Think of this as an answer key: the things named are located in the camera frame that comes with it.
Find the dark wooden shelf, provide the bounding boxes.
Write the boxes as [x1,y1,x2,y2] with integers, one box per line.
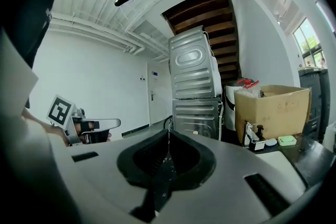
[161,0,242,82]

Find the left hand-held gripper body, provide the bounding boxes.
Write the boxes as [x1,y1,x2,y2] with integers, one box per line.
[46,95,122,147]

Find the black cabinet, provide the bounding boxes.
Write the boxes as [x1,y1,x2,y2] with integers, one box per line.
[297,67,329,144]

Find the silver washing machine with ribbed panel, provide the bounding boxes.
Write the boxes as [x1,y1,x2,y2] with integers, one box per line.
[171,96,224,141]

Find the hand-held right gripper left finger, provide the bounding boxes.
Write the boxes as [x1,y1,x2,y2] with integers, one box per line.
[117,129,169,222]

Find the red and white plastic item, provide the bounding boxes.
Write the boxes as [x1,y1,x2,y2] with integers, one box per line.
[237,78,260,89]

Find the dark glossy countertop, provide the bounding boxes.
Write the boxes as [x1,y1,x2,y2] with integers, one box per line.
[255,133,336,189]

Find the person's left hand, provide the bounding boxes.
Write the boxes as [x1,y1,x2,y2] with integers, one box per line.
[74,122,112,143]

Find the chrome sink faucet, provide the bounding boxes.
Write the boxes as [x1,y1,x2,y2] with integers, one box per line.
[242,120,261,150]

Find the white cylindrical tank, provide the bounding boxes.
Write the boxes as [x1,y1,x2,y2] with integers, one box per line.
[224,80,249,131]

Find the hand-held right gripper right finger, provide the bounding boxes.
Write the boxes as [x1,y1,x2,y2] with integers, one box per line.
[154,129,217,212]

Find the white door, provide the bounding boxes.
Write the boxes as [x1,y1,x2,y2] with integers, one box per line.
[146,61,174,127]

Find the white ceiling pipes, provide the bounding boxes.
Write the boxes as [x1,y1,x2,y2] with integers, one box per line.
[48,12,170,61]

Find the person's left forearm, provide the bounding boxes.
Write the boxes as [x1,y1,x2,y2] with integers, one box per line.
[22,108,70,147]

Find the black hose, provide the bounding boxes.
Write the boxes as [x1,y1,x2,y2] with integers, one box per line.
[163,114,174,130]

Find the silver washing machine with oval panel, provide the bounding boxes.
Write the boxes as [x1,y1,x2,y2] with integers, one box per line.
[167,25,223,100]

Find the window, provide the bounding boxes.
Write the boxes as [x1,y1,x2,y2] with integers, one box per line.
[292,17,329,68]

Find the white sink basin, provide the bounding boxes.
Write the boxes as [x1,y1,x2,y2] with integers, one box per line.
[256,150,288,164]

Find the green soap dish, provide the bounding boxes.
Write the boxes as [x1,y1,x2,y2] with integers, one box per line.
[277,135,298,147]

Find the brown cardboard box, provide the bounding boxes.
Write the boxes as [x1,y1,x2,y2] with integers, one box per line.
[233,84,312,145]

